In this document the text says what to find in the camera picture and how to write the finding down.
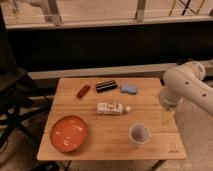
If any translucent yellowish gripper finger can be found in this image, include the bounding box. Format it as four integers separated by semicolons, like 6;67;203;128
161;110;171;125

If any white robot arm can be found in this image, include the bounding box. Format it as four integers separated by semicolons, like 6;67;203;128
158;61;213;117

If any orange ceramic bowl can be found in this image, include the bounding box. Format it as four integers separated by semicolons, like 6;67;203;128
50;115;88;153

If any blue sponge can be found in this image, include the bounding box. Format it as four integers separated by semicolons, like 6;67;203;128
121;85;138;95

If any black rectangular box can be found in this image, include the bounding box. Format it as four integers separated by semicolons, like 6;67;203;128
95;80;117;93

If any white labelled plastic bottle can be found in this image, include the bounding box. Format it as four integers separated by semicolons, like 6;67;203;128
97;102;131;115

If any wooden folding table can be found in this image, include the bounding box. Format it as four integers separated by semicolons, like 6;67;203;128
37;78;186;161

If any red oblong object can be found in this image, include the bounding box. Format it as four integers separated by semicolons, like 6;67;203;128
77;85;90;99

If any black chair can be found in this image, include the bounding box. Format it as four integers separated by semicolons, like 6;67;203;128
0;10;51;149

